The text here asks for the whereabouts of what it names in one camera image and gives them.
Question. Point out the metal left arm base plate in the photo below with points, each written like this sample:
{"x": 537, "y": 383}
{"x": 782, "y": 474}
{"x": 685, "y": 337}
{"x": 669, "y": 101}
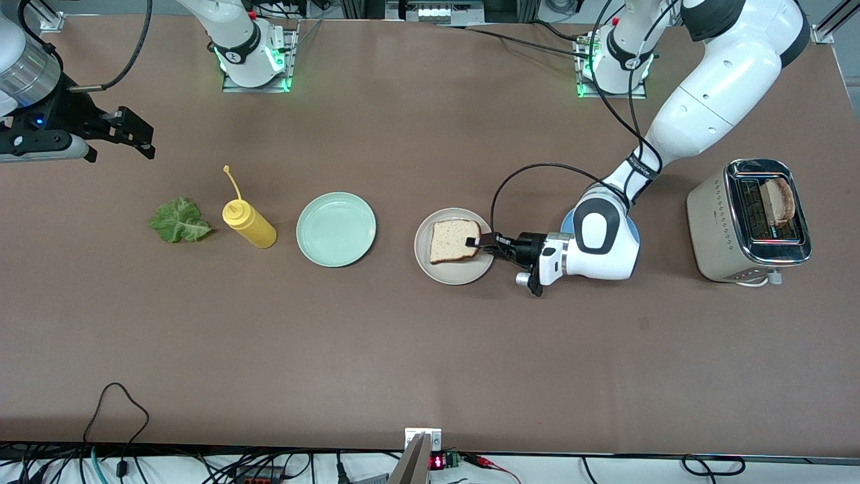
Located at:
{"x": 613, "y": 95}

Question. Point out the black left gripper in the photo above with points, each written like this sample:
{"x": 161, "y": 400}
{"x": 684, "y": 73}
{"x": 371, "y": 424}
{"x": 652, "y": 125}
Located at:
{"x": 529, "y": 245}

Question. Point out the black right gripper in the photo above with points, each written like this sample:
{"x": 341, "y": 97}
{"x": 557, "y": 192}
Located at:
{"x": 66, "y": 111}

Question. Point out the red digit display module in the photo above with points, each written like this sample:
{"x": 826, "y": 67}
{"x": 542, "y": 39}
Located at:
{"x": 438, "y": 462}

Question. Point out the brown crusted bread slice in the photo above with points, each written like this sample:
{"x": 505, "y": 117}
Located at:
{"x": 781, "y": 200}

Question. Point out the cream and chrome toaster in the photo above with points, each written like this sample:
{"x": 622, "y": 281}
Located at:
{"x": 712, "y": 228}

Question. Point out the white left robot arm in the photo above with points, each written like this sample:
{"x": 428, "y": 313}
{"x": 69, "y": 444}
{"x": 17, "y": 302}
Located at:
{"x": 725, "y": 74}

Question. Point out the pale bread slice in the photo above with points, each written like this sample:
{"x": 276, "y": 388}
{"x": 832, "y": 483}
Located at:
{"x": 450, "y": 242}

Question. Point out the silver aluminium frame profile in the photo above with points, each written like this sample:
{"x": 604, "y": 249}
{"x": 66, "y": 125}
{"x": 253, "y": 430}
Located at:
{"x": 52, "y": 20}
{"x": 830, "y": 27}

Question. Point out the red and black clip lead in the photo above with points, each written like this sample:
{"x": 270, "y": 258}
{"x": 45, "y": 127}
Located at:
{"x": 480, "y": 460}

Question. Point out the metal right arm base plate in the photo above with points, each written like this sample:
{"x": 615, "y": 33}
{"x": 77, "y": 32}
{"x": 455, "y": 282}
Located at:
{"x": 259, "y": 88}

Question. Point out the beige plate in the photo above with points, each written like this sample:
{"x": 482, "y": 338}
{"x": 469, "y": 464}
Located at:
{"x": 463, "y": 272}

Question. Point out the silver mounting bracket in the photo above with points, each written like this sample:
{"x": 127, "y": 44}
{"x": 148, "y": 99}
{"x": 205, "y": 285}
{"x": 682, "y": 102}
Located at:
{"x": 435, "y": 437}

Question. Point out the grey aluminium bar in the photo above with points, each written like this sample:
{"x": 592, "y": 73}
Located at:
{"x": 411, "y": 467}

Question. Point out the white power strip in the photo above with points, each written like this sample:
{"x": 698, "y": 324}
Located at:
{"x": 433, "y": 12}

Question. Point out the light green plate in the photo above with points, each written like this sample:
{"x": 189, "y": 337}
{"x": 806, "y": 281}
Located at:
{"x": 336, "y": 230}

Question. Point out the blue plate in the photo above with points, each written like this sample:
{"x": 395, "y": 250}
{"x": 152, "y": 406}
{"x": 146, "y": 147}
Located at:
{"x": 568, "y": 222}

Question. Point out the yellow mustard squeeze bottle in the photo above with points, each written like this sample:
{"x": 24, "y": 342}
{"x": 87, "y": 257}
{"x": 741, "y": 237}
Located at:
{"x": 255, "y": 230}

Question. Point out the green lettuce leaf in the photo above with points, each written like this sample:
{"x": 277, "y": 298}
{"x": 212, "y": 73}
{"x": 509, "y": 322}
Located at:
{"x": 178, "y": 222}

